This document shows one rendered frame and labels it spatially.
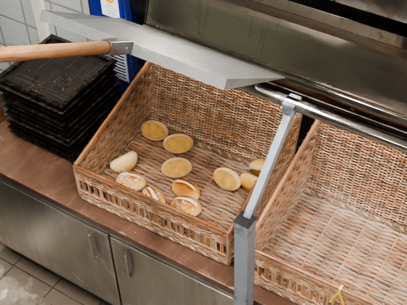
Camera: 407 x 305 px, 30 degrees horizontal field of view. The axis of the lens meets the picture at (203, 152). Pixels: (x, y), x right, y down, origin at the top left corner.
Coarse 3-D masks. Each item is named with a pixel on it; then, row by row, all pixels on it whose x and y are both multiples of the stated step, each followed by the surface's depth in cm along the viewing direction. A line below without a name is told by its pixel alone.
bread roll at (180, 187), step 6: (180, 180) 234; (186, 180) 234; (174, 186) 234; (180, 186) 233; (186, 186) 232; (192, 186) 232; (174, 192) 235; (180, 192) 233; (186, 192) 232; (192, 192) 232; (198, 192) 233; (198, 198) 234
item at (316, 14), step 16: (256, 0) 214; (272, 0) 211; (288, 0) 208; (304, 0) 208; (320, 0) 208; (304, 16) 208; (320, 16) 205; (336, 16) 202; (352, 16) 202; (368, 16) 201; (352, 32) 203; (368, 32) 200; (384, 32) 197; (400, 32) 196
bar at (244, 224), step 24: (264, 96) 182; (288, 96) 180; (288, 120) 180; (336, 120) 174; (384, 144) 170; (264, 168) 182; (240, 216) 183; (240, 240) 185; (240, 264) 192; (240, 288) 199
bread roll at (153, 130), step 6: (150, 120) 253; (144, 126) 253; (150, 126) 252; (156, 126) 251; (162, 126) 251; (144, 132) 253; (150, 132) 252; (156, 132) 252; (162, 132) 251; (150, 138) 253; (156, 138) 252; (162, 138) 252
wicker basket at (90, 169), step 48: (144, 96) 251; (192, 96) 247; (240, 96) 236; (96, 144) 235; (144, 144) 254; (240, 144) 245; (288, 144) 227; (96, 192) 231; (240, 192) 237; (192, 240) 219
